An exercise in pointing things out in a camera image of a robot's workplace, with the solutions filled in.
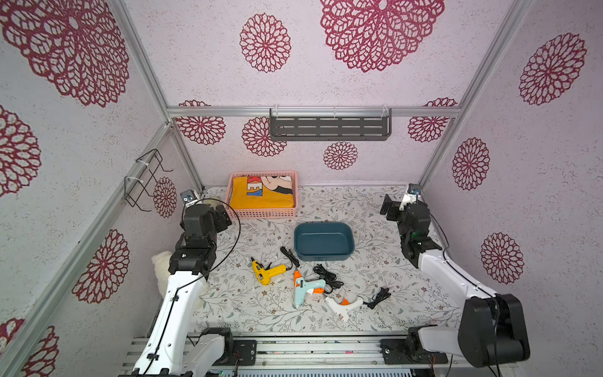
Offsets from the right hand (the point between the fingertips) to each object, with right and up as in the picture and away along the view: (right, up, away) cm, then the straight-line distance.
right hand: (398, 195), depth 82 cm
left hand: (-64, -6, -8) cm, 64 cm away
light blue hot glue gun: (-34, -32, +1) cm, 47 cm away
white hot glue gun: (-20, -40, -1) cm, 45 cm away
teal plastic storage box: (-25, -18, +15) cm, 35 cm away
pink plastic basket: (-50, -7, +21) cm, 54 cm away
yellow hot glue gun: (-48, -30, +7) cm, 57 cm away
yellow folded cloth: (-53, +3, +27) cm, 59 cm away
